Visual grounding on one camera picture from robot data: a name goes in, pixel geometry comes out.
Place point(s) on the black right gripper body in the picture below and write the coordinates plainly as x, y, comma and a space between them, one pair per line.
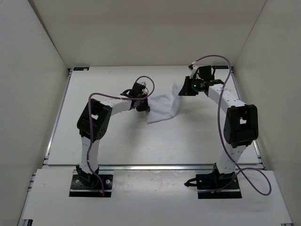
195, 82

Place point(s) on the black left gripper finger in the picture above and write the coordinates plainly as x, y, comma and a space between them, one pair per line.
147, 109
141, 107

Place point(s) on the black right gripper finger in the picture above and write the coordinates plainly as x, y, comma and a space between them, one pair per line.
193, 90
185, 90

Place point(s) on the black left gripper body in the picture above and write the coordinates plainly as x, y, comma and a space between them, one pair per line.
144, 95

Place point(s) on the white skirt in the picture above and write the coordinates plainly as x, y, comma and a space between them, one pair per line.
164, 106

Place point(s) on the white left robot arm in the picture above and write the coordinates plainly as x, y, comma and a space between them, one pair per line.
94, 121

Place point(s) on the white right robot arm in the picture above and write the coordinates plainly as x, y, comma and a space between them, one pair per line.
225, 100

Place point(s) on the right corner label sticker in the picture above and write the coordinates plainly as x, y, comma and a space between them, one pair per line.
220, 67

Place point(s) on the corner label sticker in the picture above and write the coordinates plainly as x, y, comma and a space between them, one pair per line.
220, 67
80, 68

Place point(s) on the left corner label sticker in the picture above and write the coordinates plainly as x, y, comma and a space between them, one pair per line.
80, 68

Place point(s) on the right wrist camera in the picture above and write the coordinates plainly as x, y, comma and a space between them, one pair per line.
193, 70

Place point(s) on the front aluminium rail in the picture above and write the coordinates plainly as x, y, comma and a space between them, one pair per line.
158, 167

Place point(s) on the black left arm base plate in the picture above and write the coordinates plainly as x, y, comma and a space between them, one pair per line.
81, 188

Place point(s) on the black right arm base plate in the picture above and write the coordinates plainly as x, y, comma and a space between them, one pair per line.
208, 187

